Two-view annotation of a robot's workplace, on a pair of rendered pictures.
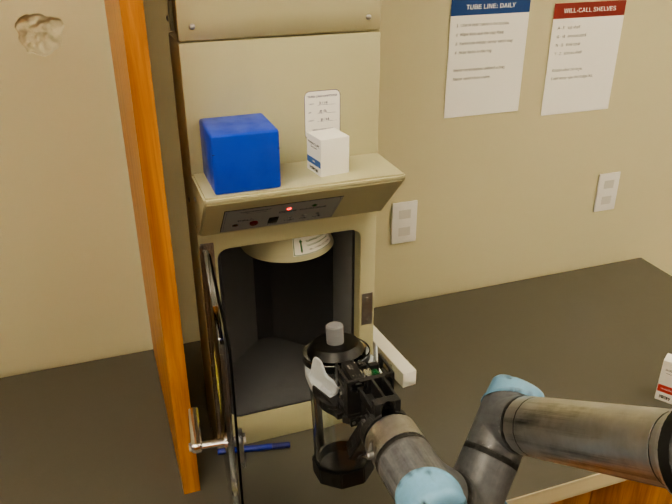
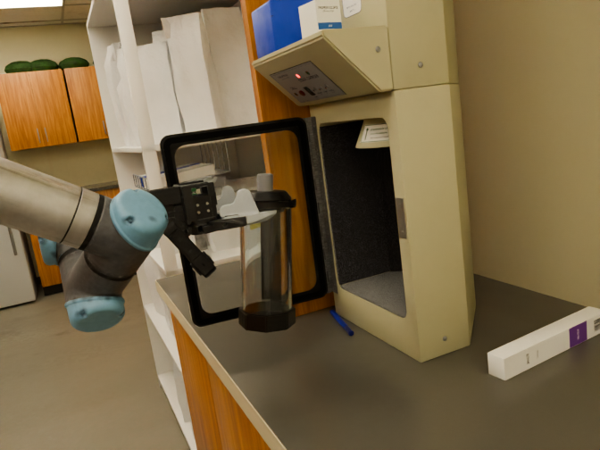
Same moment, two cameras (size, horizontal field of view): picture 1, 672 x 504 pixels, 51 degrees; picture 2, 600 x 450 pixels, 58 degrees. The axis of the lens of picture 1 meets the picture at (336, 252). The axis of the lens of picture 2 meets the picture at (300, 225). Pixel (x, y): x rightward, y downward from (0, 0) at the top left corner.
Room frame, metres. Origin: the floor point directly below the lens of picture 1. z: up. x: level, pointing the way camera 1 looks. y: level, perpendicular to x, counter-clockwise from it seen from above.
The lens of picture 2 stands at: (0.92, -0.94, 1.39)
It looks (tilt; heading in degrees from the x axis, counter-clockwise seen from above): 11 degrees down; 87
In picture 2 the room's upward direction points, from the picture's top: 8 degrees counter-clockwise
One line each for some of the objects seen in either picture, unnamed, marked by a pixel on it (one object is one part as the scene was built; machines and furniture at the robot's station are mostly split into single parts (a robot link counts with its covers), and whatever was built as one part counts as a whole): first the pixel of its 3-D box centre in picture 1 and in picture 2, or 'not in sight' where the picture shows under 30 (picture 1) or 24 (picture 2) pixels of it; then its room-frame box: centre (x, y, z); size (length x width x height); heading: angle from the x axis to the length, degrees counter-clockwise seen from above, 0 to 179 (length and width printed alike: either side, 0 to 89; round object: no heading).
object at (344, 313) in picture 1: (276, 294); (411, 201); (1.22, 0.12, 1.19); 0.26 x 0.24 x 0.35; 110
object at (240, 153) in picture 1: (239, 152); (287, 29); (1.01, 0.15, 1.56); 0.10 x 0.10 x 0.09; 20
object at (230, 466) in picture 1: (222, 400); (249, 221); (0.88, 0.18, 1.19); 0.30 x 0.01 x 0.40; 14
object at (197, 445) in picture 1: (206, 428); not in sight; (0.81, 0.19, 1.20); 0.10 x 0.05 x 0.03; 14
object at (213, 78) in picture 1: (273, 234); (405, 136); (1.22, 0.12, 1.33); 0.32 x 0.25 x 0.77; 110
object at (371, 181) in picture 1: (299, 203); (313, 74); (1.04, 0.06, 1.46); 0.32 x 0.11 x 0.10; 110
